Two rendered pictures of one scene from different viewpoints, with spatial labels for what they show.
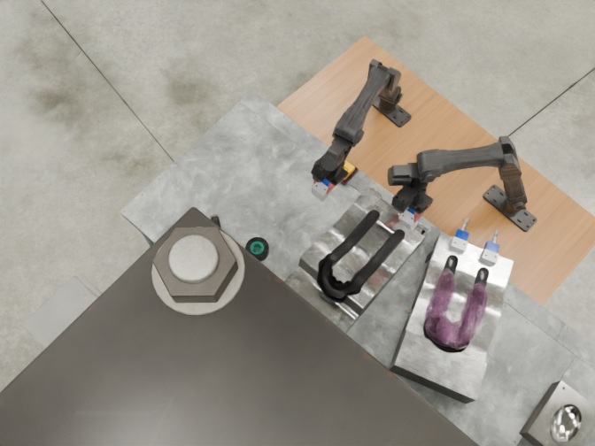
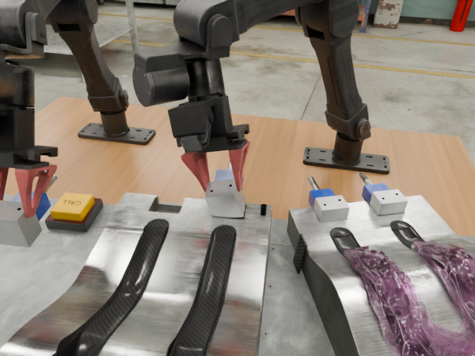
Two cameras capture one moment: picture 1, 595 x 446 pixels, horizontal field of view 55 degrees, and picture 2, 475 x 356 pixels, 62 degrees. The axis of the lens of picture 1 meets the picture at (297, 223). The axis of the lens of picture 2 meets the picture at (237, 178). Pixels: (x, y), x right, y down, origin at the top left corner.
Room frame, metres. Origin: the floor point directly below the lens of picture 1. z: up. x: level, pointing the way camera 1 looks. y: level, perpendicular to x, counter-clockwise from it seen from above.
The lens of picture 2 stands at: (0.33, -0.13, 1.31)
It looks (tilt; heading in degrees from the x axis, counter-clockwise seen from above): 35 degrees down; 329
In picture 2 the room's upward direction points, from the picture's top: straight up
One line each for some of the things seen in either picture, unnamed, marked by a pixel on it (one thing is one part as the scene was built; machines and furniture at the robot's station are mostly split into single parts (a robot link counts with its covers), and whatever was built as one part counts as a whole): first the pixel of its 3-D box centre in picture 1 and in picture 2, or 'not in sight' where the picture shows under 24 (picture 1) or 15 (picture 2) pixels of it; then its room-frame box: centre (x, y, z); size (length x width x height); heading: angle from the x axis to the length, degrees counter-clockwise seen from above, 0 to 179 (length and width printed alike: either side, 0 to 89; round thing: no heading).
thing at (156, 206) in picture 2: (383, 205); (168, 212); (0.84, -0.30, 0.87); 0.05 x 0.05 x 0.04; 52
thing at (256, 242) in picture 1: (257, 249); not in sight; (0.68, 0.13, 0.82); 0.08 x 0.08 x 0.04
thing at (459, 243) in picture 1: (461, 234); (321, 198); (0.75, -0.57, 0.86); 0.13 x 0.05 x 0.05; 159
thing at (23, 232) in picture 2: (329, 180); (32, 202); (0.89, -0.10, 0.94); 0.13 x 0.05 x 0.05; 141
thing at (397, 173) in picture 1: (411, 173); (179, 58); (0.83, -0.34, 1.14); 0.12 x 0.09 x 0.12; 96
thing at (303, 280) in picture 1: (352, 261); (154, 334); (0.63, -0.19, 0.87); 0.50 x 0.26 x 0.14; 142
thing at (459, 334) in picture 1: (456, 307); (435, 294); (0.48, -0.52, 0.90); 0.26 x 0.18 x 0.08; 159
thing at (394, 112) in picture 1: (388, 101); (114, 121); (1.30, -0.33, 0.84); 0.20 x 0.07 x 0.08; 47
